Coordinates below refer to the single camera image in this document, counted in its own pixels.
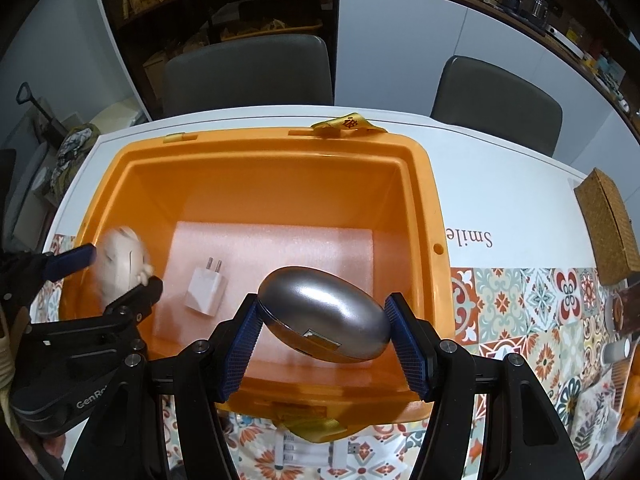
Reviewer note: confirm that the cardboard box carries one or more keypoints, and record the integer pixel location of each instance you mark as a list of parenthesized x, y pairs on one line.
[(155, 77)]

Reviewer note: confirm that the white cylindrical cup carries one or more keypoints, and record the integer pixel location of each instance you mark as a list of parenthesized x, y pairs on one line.
[(616, 351)]

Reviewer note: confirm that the beige doll head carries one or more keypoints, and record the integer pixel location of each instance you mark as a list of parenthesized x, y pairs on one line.
[(120, 265)]

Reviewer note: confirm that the orange plastic crate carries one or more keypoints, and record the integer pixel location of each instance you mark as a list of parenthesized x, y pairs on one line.
[(280, 185)]

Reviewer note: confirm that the white power adapter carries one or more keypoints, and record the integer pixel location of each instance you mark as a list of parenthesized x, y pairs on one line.
[(205, 290)]

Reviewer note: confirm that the camouflage bag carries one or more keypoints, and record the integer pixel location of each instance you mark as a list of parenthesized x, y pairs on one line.
[(75, 155)]

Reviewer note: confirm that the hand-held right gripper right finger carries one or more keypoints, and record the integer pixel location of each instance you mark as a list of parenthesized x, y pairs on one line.
[(410, 350)]

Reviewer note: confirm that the white battery charger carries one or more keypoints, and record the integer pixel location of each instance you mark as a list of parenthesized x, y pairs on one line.
[(310, 452)]

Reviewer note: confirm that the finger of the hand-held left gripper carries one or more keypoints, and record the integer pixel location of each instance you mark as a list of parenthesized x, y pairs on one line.
[(137, 300), (75, 262)]

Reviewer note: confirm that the woven wicker box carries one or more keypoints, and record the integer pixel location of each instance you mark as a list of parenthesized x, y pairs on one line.
[(607, 230)]

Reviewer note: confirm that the silver oval case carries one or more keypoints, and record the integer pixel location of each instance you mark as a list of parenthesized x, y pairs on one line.
[(320, 305)]

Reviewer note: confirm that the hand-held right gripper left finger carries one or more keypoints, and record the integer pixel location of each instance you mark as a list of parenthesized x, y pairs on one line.
[(240, 345)]

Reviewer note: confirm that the grey chair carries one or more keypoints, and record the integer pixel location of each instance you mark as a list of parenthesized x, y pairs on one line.
[(495, 105), (247, 75)]

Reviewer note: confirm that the dark wooden shelf cabinet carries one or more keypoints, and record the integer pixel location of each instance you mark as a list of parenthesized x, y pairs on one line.
[(200, 5)]

